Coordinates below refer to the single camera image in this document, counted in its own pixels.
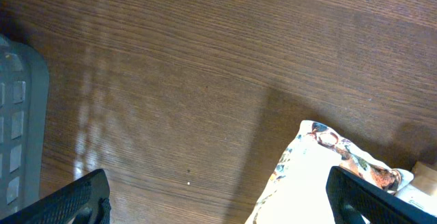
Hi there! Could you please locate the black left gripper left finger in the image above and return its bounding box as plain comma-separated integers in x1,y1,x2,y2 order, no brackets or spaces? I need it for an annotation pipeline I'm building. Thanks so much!
1,169,111,224

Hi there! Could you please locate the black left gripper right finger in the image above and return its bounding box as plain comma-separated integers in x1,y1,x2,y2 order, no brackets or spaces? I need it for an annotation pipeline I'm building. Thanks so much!
326,166,436,224

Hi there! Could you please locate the beige grain pouch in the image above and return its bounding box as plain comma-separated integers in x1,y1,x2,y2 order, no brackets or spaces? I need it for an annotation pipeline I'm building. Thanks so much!
246,120,414,224

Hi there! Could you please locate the white tube gold cap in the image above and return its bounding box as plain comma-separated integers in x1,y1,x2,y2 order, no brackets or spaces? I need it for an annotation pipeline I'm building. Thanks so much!
395,161,437,216

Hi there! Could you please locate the grey perforated plastic basket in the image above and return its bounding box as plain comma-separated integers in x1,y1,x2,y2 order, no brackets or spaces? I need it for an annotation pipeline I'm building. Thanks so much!
1,35,49,219

